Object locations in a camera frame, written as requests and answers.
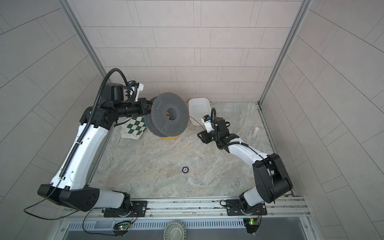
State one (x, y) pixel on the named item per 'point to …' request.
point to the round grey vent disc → (175, 230)
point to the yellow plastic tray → (171, 137)
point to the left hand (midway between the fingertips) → (159, 103)
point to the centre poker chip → (185, 169)
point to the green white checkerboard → (133, 128)
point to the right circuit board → (251, 224)
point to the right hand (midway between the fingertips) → (201, 132)
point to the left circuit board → (121, 227)
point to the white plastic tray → (198, 108)
